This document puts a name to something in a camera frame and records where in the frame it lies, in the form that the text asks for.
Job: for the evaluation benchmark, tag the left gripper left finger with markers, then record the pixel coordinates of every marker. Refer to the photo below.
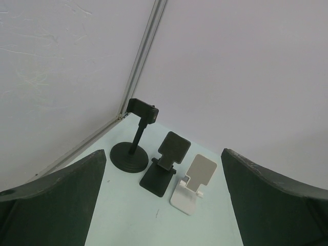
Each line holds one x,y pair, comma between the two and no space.
56,209

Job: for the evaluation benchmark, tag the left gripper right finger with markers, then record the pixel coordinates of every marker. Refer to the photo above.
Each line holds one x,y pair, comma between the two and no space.
272,209

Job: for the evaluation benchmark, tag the white phone stand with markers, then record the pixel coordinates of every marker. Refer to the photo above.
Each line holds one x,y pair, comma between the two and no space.
187,190

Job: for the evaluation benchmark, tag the black round-base phone stand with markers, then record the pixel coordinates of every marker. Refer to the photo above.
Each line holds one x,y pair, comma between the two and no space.
129,156

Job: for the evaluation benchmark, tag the black rectangular phone stand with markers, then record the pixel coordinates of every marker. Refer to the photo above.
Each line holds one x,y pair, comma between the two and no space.
158,176

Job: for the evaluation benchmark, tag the left aluminium frame post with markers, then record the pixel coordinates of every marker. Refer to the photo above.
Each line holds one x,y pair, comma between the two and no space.
136,71

